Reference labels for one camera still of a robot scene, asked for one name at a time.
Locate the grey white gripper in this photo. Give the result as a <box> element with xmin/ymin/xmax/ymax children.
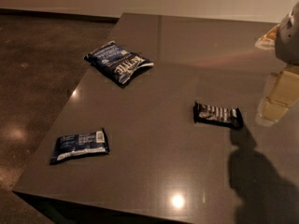
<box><xmin>256</xmin><ymin>2</ymin><xmax>299</xmax><ymax>126</ymax></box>

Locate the black rxbar chocolate bar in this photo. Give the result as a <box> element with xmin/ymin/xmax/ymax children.
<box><xmin>193</xmin><ymin>102</ymin><xmax>244</xmax><ymax>130</ymax></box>

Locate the blue kettle chip bag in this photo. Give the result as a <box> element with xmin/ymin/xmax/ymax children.
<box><xmin>84</xmin><ymin>41</ymin><xmax>154</xmax><ymax>86</ymax></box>

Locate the orange white snack package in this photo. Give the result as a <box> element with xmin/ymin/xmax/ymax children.
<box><xmin>255</xmin><ymin>24</ymin><xmax>279</xmax><ymax>50</ymax></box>

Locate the dark blue snack bar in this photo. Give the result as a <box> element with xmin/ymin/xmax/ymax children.
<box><xmin>50</xmin><ymin>129</ymin><xmax>109</xmax><ymax>165</ymax></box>

